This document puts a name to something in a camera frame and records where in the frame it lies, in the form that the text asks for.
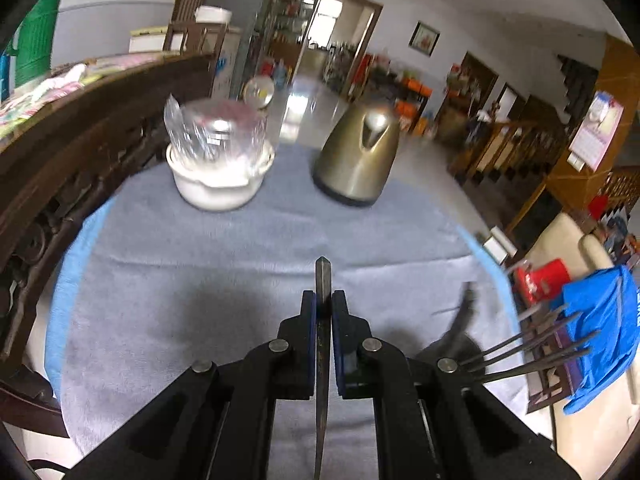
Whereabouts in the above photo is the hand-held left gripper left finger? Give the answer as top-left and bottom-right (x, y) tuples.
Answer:
(62, 290), (320, 480)

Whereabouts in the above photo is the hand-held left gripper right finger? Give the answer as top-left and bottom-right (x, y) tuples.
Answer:
(331, 290), (583, 480)

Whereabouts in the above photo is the grey tablecloth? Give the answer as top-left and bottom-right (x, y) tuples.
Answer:
(60, 142), (521, 480)

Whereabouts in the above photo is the bronze electric kettle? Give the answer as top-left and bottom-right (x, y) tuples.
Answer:
(312, 100), (402, 207)

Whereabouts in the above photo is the white bowl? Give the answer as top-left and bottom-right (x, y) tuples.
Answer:
(166, 142), (276, 212)

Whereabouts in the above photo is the white step stool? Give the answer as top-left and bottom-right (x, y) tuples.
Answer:
(482, 226), (518, 263)

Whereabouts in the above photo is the dark wooden stool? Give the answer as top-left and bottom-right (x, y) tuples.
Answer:
(525, 320), (601, 413)

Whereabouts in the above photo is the red child chair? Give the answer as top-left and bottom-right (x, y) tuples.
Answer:
(507, 257), (571, 306)

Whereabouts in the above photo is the clear plastic bag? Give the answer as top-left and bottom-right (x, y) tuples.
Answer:
(164, 94), (268, 166)

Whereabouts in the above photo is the orange carton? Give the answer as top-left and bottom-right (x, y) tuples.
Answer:
(395, 100), (426, 131)

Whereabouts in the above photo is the beige armchair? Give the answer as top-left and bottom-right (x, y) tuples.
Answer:
(525, 212), (616, 281)

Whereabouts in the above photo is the blue table cover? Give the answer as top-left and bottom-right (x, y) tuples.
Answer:
(45, 205), (516, 401)

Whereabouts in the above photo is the round electric heater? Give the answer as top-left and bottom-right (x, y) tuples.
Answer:
(242, 76), (276, 108)

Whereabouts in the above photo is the wooden stair railing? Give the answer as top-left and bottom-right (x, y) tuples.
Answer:
(450, 120), (640, 211)

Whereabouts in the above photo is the blue plastic bag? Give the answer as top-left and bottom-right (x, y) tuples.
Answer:
(550, 265), (640, 415)

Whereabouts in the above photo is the dark wooden table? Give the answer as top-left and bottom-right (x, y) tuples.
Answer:
(360, 67), (431, 111)

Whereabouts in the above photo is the white printed carton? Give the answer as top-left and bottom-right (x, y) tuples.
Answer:
(212, 25), (241, 101)

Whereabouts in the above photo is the carved dark wooden sideboard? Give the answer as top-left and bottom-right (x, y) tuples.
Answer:
(0, 52), (216, 396)

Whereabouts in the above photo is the shelf with goods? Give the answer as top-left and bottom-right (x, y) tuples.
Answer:
(267, 0), (313, 68)

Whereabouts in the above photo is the wooden chair back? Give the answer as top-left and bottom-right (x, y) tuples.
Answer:
(164, 21), (228, 56)

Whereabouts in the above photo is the floral mat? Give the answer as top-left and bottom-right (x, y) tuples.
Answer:
(0, 52), (176, 131)

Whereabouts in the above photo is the grey refrigerator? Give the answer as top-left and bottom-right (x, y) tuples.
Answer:
(207, 0), (283, 101)

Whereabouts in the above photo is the white pot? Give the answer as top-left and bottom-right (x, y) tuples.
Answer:
(195, 5), (233, 25)

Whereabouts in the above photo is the white flat box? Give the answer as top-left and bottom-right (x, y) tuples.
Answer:
(129, 26), (168, 53)

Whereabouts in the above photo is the white cloth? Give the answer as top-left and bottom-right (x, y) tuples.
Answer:
(37, 65), (86, 93)

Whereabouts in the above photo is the green thermos jug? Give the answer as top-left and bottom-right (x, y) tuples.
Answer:
(7, 0), (66, 91)

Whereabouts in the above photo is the framed wall picture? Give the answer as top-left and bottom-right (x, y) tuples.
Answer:
(409, 21), (441, 57)

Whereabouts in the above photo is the wall calendar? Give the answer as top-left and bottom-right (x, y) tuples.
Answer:
(568, 91), (625, 171)

